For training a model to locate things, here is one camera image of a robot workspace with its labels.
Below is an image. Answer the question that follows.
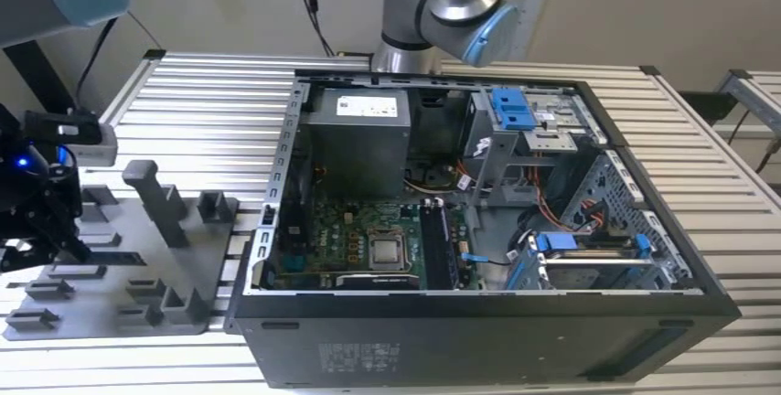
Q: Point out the black case fan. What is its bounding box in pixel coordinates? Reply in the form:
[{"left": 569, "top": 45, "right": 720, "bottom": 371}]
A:
[{"left": 546, "top": 152, "right": 603, "bottom": 213}]

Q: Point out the slatted metal side table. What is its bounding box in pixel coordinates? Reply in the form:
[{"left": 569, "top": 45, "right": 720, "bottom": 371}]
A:
[{"left": 717, "top": 69, "right": 781, "bottom": 140}]

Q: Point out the black open PC case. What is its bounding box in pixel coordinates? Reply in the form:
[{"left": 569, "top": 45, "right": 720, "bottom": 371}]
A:
[{"left": 222, "top": 68, "right": 744, "bottom": 390}]

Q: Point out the blue disk carrier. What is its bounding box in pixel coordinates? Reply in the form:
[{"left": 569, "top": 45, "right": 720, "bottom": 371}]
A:
[{"left": 505, "top": 231, "right": 673, "bottom": 291}]

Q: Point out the black graphics card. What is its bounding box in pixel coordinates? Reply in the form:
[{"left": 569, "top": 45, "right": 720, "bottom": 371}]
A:
[{"left": 334, "top": 271, "right": 422, "bottom": 291}]

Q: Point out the silver CPU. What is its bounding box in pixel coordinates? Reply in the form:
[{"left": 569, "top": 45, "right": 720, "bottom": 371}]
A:
[{"left": 368, "top": 237, "right": 407, "bottom": 268}]

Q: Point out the blue drive cage latch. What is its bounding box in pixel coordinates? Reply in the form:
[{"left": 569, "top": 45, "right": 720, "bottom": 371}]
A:
[{"left": 490, "top": 87, "right": 537, "bottom": 132}]

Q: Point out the grey power supply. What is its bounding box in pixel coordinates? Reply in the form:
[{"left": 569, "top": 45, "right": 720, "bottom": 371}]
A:
[{"left": 298, "top": 88, "right": 417, "bottom": 199}]

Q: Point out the black slanted stand post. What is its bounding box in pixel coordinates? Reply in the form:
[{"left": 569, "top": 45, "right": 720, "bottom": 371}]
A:
[{"left": 0, "top": 40, "right": 79, "bottom": 115}]

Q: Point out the orange wire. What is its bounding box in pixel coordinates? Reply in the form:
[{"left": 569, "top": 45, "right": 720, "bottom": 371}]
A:
[{"left": 533, "top": 164, "right": 555, "bottom": 230}]

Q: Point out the green motherboard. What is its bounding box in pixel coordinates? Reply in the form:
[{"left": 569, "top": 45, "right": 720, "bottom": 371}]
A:
[{"left": 267, "top": 200, "right": 483, "bottom": 291}]

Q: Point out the grey metal drive cage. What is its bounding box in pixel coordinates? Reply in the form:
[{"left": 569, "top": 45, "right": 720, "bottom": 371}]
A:
[{"left": 462, "top": 86, "right": 605, "bottom": 208}]

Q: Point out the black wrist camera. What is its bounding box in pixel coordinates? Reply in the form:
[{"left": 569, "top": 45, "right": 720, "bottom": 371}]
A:
[{"left": 21, "top": 110, "right": 104, "bottom": 145}]

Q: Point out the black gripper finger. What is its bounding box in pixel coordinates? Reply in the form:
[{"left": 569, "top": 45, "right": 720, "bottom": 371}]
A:
[
  {"left": 0, "top": 239, "right": 56, "bottom": 273},
  {"left": 45, "top": 211, "right": 93, "bottom": 264}
]

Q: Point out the blue wire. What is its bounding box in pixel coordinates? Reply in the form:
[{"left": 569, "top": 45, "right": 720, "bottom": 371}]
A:
[{"left": 462, "top": 252, "right": 511, "bottom": 266}]

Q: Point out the grey parts rack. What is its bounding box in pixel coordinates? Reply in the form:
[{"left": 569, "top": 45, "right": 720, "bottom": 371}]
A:
[{"left": 0, "top": 160, "right": 243, "bottom": 341}]

